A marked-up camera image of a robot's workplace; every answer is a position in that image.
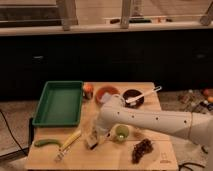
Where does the wooden chalkboard eraser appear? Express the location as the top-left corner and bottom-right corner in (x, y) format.
(85, 129), (100, 150)

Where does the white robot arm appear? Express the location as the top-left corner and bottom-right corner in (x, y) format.
(94, 94), (213, 147)

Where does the green plastic tray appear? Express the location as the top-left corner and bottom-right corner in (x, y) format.
(33, 81), (83, 127)

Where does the orange bowl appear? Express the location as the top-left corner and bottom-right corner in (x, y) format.
(95, 86), (119, 105)

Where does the blue cloth in bowl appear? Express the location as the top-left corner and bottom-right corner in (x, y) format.
(100, 93), (111, 104)

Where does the orange topped small jar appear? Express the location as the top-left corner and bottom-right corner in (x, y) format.
(83, 83), (94, 100)

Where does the dark brown bowl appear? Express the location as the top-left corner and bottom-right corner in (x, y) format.
(122, 89), (144, 108)

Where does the green cup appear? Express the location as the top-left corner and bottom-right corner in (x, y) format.
(108, 125), (129, 143)

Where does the brown dried food pile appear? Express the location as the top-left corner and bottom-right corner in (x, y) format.
(132, 139), (153, 164)

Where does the green pepper toy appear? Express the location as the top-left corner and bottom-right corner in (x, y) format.
(34, 139), (62, 147)

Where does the black cable left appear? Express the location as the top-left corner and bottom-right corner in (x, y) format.
(0, 108), (29, 157)

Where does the black cable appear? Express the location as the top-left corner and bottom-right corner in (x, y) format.
(0, 108), (29, 157)
(178, 161), (211, 171)

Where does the black cable right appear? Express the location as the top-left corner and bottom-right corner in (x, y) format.
(178, 161), (211, 171)

